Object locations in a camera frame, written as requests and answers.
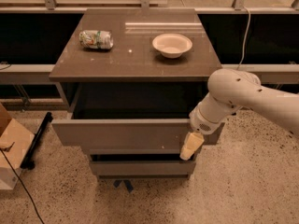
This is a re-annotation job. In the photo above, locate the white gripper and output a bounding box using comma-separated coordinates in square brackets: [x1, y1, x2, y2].
[179, 105, 224, 161]

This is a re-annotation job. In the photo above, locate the grey top drawer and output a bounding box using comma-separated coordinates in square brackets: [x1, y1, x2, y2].
[50, 83, 226, 156]

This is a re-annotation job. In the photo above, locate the grey drawer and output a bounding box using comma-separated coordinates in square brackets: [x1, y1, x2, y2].
[50, 83, 226, 156]
[90, 161, 195, 176]

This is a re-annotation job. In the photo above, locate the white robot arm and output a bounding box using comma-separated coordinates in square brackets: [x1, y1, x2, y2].
[180, 68, 299, 161]

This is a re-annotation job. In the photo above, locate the grey bottom drawer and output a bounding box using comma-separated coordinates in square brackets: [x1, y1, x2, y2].
[90, 161, 195, 176]

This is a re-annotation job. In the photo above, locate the grey drawer cabinet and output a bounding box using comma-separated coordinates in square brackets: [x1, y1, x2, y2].
[50, 9, 221, 179]

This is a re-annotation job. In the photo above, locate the white paper bowl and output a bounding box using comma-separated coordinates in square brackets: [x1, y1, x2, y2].
[152, 34, 192, 59]

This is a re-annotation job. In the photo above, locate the crushed drink can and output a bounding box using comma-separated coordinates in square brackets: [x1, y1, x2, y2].
[78, 30, 114, 50]

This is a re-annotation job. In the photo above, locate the black stand leg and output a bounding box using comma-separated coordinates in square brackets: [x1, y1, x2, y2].
[21, 112, 53, 170]

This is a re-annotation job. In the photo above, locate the cardboard box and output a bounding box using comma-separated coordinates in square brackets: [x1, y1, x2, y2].
[0, 104, 34, 190]

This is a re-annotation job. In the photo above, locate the white cable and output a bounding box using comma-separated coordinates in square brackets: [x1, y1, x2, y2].
[236, 7, 252, 70]

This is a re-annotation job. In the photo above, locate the black cable on floor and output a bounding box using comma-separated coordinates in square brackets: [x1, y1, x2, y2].
[0, 147, 47, 224]

